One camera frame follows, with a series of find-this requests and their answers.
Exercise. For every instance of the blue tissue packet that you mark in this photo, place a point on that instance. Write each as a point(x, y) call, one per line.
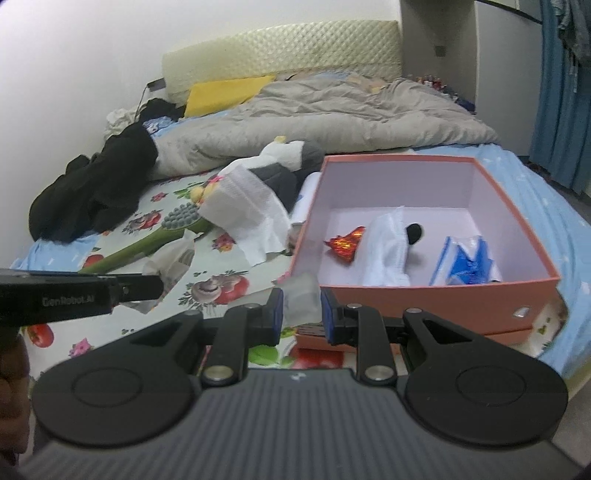
point(461, 263)

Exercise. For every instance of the row of small bottles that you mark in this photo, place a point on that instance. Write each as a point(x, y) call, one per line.
point(434, 82)

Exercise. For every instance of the white crumpled cloth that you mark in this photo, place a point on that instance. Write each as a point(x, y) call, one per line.
point(120, 120)

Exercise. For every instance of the blue curtain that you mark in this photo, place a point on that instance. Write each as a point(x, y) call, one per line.
point(563, 115)

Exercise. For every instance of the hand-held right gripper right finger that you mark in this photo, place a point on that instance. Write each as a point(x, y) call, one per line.
point(328, 318)

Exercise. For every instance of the large grey white plush toy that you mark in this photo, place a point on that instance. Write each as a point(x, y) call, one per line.
point(286, 154)

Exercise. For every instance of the white paper towel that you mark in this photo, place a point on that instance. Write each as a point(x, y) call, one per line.
point(249, 217)

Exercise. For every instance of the grey duvet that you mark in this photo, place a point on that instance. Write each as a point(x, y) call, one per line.
point(346, 120)

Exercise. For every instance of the beige quilted headboard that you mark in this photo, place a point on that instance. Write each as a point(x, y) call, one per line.
point(300, 50)

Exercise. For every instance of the light blue bedsheet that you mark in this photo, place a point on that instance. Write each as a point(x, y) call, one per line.
point(545, 198)

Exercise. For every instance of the white printed roll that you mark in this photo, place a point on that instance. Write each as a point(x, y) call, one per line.
point(307, 198)

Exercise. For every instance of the person's left hand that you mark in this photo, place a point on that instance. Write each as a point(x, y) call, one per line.
point(11, 392)

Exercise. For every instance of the translucent plastic bag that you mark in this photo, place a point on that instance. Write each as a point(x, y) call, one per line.
point(171, 258)

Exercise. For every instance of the clear plastic wrapper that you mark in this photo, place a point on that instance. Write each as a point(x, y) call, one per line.
point(300, 295)

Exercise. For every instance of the black garment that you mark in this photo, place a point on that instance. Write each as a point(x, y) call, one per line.
point(92, 189)

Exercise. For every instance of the light blue face mask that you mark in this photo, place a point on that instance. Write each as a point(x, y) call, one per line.
point(383, 254)

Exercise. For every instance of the pink cardboard box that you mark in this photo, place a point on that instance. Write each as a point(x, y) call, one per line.
point(415, 295)

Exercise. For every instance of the red foil item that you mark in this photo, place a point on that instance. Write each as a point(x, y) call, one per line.
point(346, 244)

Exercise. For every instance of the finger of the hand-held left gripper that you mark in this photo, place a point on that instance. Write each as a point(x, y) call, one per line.
point(138, 288)

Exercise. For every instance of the grey wardrobe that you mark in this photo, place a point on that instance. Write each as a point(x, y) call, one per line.
point(503, 69)

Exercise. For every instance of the yellow pillow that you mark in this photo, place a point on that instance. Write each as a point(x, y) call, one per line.
point(221, 94)

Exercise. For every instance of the hanging clothes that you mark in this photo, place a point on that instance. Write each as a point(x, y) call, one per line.
point(577, 27)

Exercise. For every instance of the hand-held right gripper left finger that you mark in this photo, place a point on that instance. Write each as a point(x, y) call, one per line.
point(276, 318)

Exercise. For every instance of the green massage brush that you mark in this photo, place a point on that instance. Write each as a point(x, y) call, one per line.
point(138, 244)

